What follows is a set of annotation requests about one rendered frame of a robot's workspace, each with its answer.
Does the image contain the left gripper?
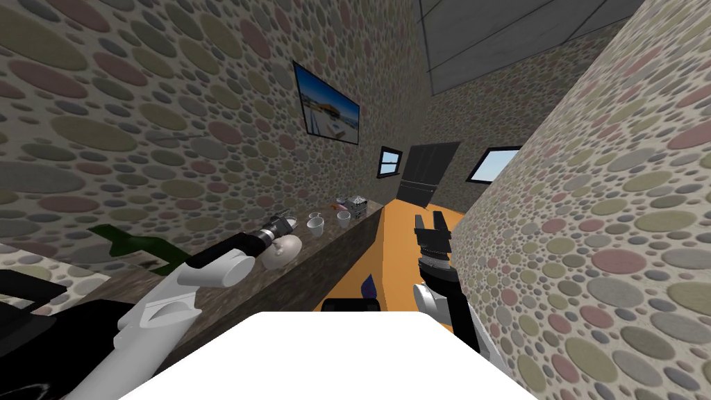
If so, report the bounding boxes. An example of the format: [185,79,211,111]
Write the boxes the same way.
[271,215,299,238]

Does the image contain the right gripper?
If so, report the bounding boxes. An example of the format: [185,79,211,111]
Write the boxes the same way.
[414,210,453,256]

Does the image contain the dark grey door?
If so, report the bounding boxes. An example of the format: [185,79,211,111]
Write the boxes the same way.
[394,141,462,209]

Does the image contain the small black framed window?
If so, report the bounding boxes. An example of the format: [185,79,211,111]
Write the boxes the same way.
[376,145,404,180]

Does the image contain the grey speckled box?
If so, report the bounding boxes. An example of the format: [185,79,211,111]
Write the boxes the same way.
[346,194,369,219]

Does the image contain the wide black framed window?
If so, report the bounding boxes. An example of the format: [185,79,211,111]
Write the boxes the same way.
[465,145,523,185]

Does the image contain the framed landscape picture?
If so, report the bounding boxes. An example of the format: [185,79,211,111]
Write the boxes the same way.
[292,60,362,147]

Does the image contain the dark green bottle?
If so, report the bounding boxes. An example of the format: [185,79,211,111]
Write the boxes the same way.
[87,224,194,276]

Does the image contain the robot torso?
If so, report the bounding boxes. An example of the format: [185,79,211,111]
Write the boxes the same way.
[119,298,537,400]

